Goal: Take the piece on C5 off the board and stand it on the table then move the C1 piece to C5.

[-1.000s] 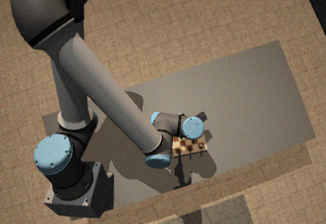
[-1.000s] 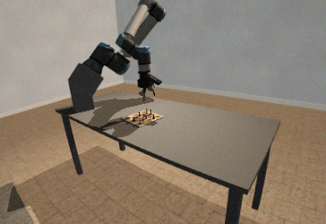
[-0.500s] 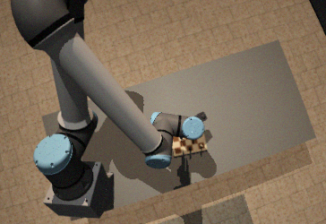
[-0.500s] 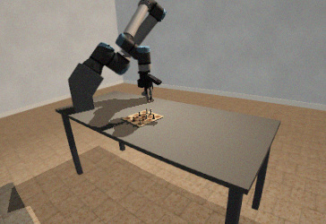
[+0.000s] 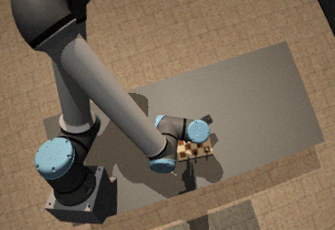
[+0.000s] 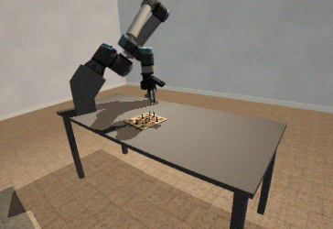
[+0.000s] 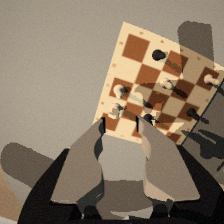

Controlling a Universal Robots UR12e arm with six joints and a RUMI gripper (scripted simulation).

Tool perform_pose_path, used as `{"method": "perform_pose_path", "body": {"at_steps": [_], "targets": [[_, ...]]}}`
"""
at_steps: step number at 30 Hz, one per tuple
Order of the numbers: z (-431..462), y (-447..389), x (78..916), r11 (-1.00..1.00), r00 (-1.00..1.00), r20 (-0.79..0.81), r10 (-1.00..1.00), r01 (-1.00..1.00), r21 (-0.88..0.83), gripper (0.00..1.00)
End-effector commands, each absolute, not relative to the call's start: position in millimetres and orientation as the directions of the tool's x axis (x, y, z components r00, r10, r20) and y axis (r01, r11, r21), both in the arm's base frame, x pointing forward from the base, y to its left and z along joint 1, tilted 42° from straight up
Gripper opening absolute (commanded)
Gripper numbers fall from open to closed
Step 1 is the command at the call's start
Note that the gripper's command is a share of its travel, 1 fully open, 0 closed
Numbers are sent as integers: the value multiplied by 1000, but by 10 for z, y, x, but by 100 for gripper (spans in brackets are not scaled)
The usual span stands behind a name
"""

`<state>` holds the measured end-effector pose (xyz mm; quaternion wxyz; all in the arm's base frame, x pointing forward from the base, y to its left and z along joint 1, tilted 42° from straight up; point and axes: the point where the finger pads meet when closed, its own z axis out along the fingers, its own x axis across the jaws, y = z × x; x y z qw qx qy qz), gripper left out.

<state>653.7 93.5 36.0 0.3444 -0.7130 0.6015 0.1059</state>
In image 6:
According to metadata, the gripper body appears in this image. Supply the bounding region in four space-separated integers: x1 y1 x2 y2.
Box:
140 72 156 90

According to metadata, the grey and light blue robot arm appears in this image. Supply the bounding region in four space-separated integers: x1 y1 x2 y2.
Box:
84 0 169 77

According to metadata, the chessboard with pieces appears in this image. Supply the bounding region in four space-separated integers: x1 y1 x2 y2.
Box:
125 113 167 130

